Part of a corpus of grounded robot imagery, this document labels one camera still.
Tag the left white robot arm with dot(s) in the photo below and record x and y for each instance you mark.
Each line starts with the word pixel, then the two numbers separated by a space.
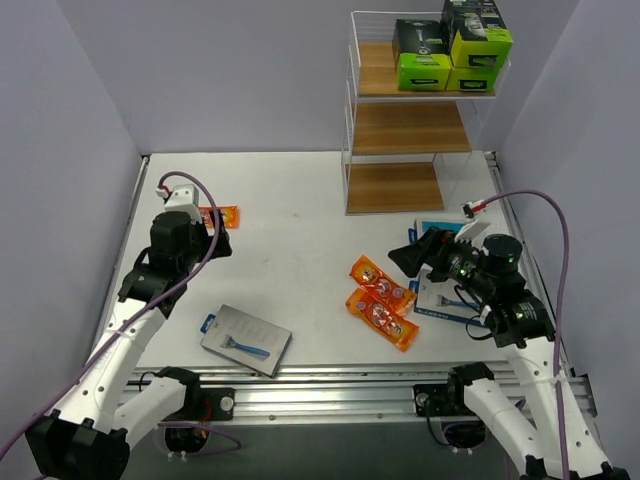
pixel 86 433

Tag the orange razor bag lower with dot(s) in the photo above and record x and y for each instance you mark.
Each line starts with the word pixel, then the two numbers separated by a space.
pixel 377 315

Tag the orange razor bag far left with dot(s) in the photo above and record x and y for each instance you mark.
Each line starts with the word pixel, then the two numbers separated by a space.
pixel 230 215

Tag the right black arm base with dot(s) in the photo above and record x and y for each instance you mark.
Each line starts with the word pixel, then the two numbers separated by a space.
pixel 434 400

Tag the grey box blue razor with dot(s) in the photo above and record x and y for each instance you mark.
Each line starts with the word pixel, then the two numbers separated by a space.
pixel 440 300
pixel 246 340

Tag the aluminium mounting rail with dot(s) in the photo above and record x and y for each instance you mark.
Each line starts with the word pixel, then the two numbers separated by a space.
pixel 312 395

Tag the black green razor pack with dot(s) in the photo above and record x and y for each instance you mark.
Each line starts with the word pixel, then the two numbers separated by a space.
pixel 421 55

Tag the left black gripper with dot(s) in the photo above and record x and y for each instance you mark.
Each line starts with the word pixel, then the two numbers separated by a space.
pixel 211 240

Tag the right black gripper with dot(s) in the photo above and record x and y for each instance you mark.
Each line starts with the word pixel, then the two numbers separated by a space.
pixel 433 252

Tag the white wire wooden shelf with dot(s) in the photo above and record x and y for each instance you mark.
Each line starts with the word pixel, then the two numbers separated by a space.
pixel 403 151

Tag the orange razor bag upper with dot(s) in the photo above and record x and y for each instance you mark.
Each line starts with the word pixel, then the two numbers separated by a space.
pixel 379 284

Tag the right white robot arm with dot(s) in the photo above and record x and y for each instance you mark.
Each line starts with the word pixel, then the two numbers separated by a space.
pixel 554 440

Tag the blue white razor box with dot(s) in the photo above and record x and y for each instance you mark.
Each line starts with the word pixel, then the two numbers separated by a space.
pixel 420 226

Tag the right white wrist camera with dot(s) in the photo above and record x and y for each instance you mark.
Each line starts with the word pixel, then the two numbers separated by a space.
pixel 474 224

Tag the small black green razor box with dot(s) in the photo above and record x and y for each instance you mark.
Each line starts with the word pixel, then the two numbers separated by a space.
pixel 478 35

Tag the tall green black razor box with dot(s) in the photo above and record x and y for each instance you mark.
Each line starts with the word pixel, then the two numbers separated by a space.
pixel 472 79

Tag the orange razor bag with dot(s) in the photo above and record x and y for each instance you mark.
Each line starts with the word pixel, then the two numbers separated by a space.
pixel 230 215
pixel 377 315
pixel 379 284

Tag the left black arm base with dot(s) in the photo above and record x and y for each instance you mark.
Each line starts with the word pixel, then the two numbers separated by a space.
pixel 218 404

